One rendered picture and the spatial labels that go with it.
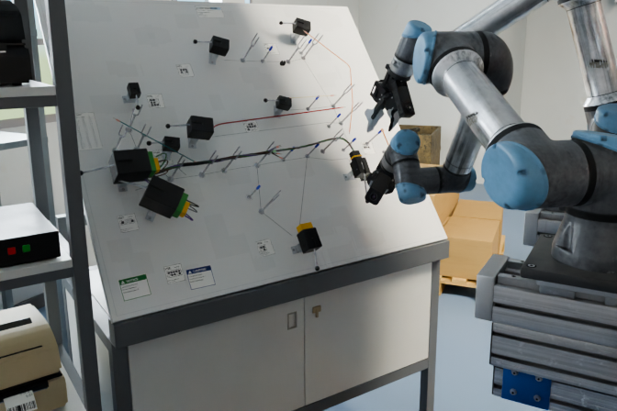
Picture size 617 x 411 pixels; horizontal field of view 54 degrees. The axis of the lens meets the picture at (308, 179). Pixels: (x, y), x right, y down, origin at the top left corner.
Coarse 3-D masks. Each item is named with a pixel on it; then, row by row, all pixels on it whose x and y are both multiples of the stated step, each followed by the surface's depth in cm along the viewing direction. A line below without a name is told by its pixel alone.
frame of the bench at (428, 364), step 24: (432, 264) 216; (72, 288) 190; (432, 288) 219; (96, 312) 172; (432, 312) 221; (432, 336) 223; (72, 360) 207; (120, 360) 156; (432, 360) 226; (120, 384) 158; (360, 384) 207; (384, 384) 213; (432, 384) 228; (120, 408) 159; (312, 408) 197; (432, 408) 231
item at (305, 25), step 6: (300, 18) 216; (282, 24) 215; (294, 24) 216; (300, 24) 214; (306, 24) 216; (294, 30) 215; (300, 30) 216; (306, 30) 216; (294, 36) 220; (306, 36) 218; (294, 42) 221
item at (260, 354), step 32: (224, 320) 172; (256, 320) 178; (288, 320) 184; (128, 352) 158; (160, 352) 162; (192, 352) 168; (224, 352) 174; (256, 352) 180; (288, 352) 187; (160, 384) 164; (192, 384) 170; (224, 384) 176; (256, 384) 182; (288, 384) 189
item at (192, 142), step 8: (192, 120) 174; (200, 120) 175; (208, 120) 176; (192, 128) 173; (200, 128) 174; (208, 128) 175; (192, 136) 176; (200, 136) 176; (208, 136) 177; (192, 144) 183
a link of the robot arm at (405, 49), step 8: (408, 24) 170; (416, 24) 169; (424, 24) 171; (408, 32) 170; (416, 32) 168; (400, 40) 173; (408, 40) 170; (416, 40) 169; (400, 48) 173; (408, 48) 171; (400, 56) 173; (408, 56) 172
